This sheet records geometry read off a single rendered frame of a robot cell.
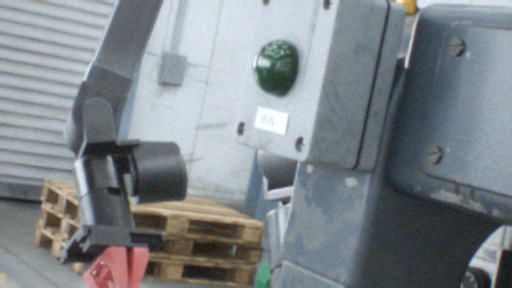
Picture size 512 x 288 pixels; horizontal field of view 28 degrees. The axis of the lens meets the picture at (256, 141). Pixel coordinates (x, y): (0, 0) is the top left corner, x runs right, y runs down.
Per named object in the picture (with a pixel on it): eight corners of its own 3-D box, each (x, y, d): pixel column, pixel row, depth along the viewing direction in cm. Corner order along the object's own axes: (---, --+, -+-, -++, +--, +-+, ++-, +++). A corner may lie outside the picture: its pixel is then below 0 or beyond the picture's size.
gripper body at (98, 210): (168, 244, 116) (155, 189, 120) (85, 238, 110) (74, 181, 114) (142, 274, 120) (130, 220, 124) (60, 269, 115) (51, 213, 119)
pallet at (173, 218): (40, 199, 671) (44, 177, 670) (206, 219, 729) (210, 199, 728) (80, 226, 599) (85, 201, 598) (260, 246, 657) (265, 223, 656)
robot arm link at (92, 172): (68, 175, 124) (73, 147, 119) (125, 171, 126) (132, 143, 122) (77, 224, 120) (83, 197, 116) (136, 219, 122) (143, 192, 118)
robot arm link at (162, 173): (69, 128, 127) (79, 98, 120) (160, 123, 131) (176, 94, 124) (82, 220, 123) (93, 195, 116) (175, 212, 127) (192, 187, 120)
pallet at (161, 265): (32, 242, 673) (37, 221, 672) (196, 258, 734) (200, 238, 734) (76, 275, 602) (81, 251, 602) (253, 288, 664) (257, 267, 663)
